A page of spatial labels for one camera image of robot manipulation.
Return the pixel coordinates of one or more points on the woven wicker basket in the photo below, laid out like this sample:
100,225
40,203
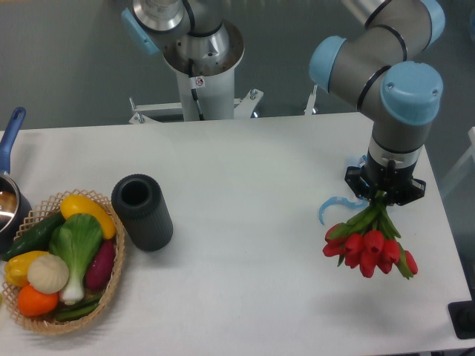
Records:
46,324

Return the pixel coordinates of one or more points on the dark green bean pods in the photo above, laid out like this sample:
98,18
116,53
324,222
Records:
78,310

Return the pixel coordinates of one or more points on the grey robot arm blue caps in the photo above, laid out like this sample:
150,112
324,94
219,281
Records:
378,75

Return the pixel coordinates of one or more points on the green bok choy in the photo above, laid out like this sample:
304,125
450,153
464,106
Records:
77,243

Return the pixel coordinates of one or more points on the orange fruit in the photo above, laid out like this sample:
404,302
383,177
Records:
33,303

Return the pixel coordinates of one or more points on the green cucumber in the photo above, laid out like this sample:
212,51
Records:
36,238

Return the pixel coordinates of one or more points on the light blue plastic strip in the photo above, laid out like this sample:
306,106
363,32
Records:
354,203

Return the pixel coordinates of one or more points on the white garlic bulb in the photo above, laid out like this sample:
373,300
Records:
48,274

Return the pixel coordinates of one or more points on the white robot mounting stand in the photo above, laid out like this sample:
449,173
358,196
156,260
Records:
202,98

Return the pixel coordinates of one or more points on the red tulip bouquet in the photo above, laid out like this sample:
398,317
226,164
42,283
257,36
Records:
369,240

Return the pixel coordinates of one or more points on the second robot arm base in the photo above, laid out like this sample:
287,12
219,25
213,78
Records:
193,36

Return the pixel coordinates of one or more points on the yellow bell pepper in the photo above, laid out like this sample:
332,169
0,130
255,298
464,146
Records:
17,267

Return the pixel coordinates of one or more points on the purple sweet potato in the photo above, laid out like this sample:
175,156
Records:
99,271

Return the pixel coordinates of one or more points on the dark grey ribbed vase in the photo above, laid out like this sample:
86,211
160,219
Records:
140,205

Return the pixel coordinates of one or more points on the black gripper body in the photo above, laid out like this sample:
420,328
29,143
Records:
389,178

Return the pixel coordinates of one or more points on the blue handled saucepan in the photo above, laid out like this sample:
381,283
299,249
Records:
14,205

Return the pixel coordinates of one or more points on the black device at table edge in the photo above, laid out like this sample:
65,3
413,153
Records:
462,318

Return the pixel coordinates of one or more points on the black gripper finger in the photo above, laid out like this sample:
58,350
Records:
410,191
357,181

